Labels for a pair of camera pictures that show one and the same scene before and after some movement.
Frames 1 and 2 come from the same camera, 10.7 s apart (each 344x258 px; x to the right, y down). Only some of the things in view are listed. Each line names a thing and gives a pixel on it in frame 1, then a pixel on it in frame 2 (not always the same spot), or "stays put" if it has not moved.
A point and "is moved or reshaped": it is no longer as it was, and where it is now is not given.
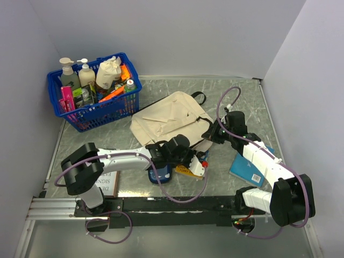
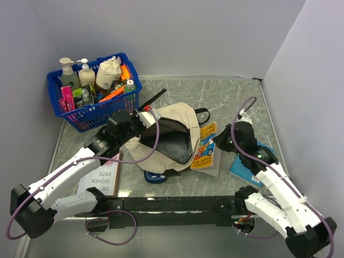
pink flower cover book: [109, 183] stays put
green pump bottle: [67, 75] stays put
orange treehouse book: [185, 170] -> [205, 157]
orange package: [124, 75] stays put
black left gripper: [191, 152] -> [143, 128]
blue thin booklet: [242, 169] stays put
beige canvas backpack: [176, 114] is moved or reshaped
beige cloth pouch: [108, 70] stays put
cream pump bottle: [86, 76] stays put
